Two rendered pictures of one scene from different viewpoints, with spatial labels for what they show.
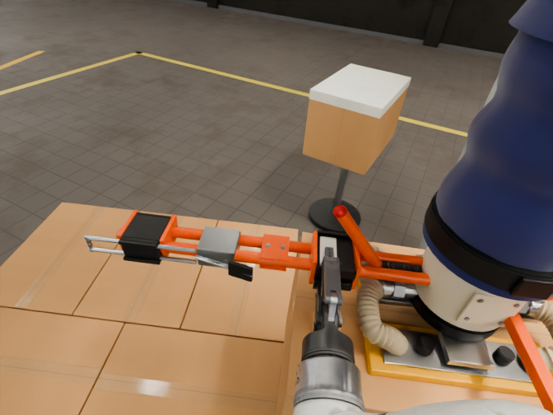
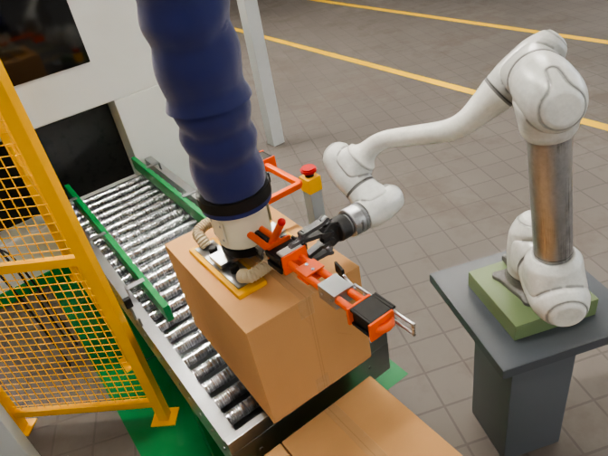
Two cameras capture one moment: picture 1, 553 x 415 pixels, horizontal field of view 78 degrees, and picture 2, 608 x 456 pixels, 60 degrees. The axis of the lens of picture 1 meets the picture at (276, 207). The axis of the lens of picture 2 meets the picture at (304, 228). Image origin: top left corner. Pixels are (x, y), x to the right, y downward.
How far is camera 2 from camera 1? 1.44 m
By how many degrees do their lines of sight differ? 90
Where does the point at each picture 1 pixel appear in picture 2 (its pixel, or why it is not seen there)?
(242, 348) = not seen: outside the picture
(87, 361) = not seen: outside the picture
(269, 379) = (322, 429)
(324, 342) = (342, 218)
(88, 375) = not seen: outside the picture
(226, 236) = (328, 283)
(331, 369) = (351, 209)
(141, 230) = (376, 306)
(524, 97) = (242, 125)
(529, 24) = (232, 105)
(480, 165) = (246, 159)
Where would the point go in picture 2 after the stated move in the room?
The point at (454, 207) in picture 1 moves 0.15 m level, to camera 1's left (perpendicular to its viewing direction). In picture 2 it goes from (255, 181) to (287, 198)
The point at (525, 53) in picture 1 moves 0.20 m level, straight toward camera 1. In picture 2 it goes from (232, 115) to (308, 99)
